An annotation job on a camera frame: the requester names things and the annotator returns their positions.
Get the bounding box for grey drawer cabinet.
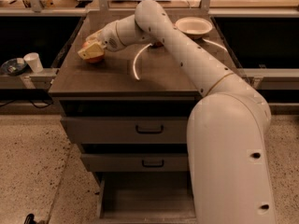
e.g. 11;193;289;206
48;9;249;224

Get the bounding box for dark blue bowl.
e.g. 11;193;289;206
1;58;27;76

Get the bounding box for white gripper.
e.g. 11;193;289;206
78;21;120;61

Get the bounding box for red apple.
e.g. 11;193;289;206
82;42;104;63

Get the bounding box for black floor cable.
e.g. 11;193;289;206
0;98;56;109

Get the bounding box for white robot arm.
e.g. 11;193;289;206
78;0;277;224

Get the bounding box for drawer with handle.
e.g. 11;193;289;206
61;117;187;144
80;154;189;172

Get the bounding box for open bottom drawer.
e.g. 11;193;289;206
94;172;197;224

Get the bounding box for white paper cup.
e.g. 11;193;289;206
23;52;43;73

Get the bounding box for black object on floor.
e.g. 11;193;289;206
23;214;46;224

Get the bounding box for top drawer with handle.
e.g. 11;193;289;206
61;117;187;144

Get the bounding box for white paper bowl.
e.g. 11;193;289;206
175;17;213;39

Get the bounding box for middle drawer with handle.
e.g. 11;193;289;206
80;154;189;172

